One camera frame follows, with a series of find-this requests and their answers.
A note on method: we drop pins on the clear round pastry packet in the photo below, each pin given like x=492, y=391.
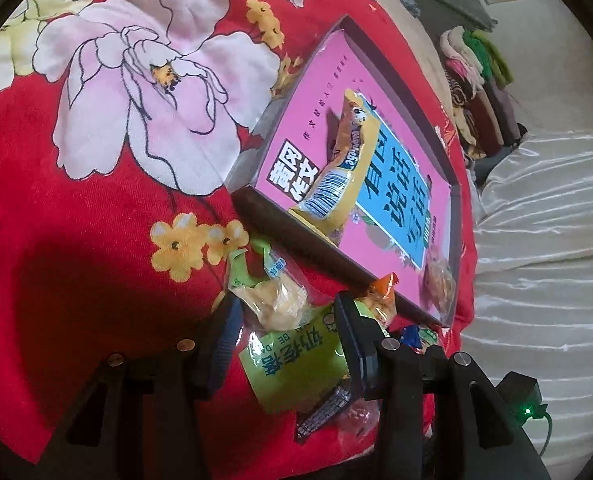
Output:
x=439, y=280

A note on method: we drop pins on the red floral blanket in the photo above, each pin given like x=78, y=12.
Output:
x=76, y=210

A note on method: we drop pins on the green printed snack packet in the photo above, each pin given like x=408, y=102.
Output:
x=291, y=360

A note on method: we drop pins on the blue cookie packet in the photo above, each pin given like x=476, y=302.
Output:
x=410, y=336

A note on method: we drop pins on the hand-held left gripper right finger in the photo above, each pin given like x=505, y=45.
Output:
x=349, y=350

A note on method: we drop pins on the dark cardboard box tray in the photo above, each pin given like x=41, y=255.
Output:
x=276, y=212

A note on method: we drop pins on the clear-wrapped yellow pastry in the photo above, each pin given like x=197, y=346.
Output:
x=271, y=295

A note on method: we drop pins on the clear candy packet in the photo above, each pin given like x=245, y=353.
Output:
x=361, y=417

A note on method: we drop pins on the beige bed sheet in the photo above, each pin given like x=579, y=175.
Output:
x=401, y=35

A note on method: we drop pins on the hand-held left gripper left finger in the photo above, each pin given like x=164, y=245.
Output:
x=229, y=335

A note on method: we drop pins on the stack of folded clothes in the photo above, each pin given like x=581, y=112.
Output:
x=481, y=110

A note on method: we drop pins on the pink book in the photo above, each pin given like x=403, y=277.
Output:
x=326, y=90

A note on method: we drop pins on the white satin curtain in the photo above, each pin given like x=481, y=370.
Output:
x=551, y=260

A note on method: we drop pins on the black cookie packet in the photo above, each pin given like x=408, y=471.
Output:
x=324, y=407

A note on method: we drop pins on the yellow snack packet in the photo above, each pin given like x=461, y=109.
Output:
x=341, y=170

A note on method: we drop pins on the orange cake packet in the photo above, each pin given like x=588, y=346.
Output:
x=379, y=302

